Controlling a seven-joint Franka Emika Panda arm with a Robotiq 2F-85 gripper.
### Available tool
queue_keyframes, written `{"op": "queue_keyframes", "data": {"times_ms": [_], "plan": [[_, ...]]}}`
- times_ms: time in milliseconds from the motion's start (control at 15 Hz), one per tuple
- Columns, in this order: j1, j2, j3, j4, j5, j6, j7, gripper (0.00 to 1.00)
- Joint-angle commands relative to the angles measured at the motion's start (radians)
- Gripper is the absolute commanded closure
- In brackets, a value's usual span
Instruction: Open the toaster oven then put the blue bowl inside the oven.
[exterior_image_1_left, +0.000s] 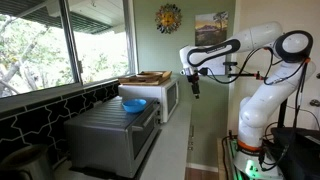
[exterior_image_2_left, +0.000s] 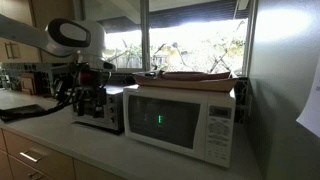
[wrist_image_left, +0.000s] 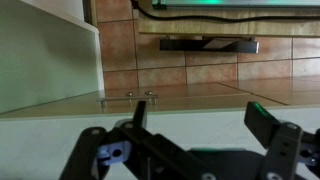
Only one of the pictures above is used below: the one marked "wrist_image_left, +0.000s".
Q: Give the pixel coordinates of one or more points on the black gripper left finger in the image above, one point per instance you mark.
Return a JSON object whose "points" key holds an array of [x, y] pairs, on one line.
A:
{"points": [[140, 140]]}

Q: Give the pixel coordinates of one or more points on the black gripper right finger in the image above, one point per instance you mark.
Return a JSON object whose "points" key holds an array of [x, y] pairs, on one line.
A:
{"points": [[283, 146]]}

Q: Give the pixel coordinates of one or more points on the black metal table bracket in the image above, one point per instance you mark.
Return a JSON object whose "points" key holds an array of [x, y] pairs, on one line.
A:
{"points": [[186, 46]]}

